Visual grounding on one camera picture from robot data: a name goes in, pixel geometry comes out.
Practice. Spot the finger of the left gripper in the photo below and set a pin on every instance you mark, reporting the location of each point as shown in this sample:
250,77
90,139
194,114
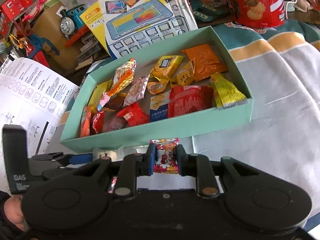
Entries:
78,159

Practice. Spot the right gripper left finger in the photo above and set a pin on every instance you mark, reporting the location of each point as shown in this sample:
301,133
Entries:
134,166

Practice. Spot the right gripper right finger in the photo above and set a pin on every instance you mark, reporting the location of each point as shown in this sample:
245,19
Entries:
199,167

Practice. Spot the pink white candy packet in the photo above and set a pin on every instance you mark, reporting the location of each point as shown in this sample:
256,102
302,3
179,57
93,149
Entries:
165,157

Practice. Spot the orange red snack packet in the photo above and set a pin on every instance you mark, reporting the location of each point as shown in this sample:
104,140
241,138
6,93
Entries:
85,121

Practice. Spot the small red snack packet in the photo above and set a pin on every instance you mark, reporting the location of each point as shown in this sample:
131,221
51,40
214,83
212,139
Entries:
134,115

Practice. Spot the blue white snack packet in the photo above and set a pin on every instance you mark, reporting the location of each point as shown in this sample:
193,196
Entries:
159,106

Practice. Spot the plain yellow snack packet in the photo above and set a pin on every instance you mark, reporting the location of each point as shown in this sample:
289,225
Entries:
98,92

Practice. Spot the yellow long candy packet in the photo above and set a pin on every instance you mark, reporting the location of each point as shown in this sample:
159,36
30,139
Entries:
226,94

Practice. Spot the orange white snack bag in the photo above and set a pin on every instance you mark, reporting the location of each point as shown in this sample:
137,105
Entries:
124,76

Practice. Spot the left hand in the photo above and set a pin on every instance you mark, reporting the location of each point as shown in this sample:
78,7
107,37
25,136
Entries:
13,212

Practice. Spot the white instruction sheet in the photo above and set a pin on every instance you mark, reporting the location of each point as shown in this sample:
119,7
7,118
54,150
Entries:
36,98

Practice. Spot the striped blanket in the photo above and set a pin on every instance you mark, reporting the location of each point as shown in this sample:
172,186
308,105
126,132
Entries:
276,130

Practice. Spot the blue toy train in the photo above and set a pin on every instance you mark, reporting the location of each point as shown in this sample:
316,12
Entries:
71,24

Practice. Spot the toy tablet box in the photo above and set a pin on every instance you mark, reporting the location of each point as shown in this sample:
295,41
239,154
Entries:
124,26

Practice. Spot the teal dinosaur toy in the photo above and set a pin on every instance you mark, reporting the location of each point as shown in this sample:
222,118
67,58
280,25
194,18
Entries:
208,10

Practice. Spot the red toy box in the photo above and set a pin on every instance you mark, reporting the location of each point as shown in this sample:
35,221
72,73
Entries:
13,9

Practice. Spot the red biscuit tin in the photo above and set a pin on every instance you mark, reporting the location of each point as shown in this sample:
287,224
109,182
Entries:
258,13

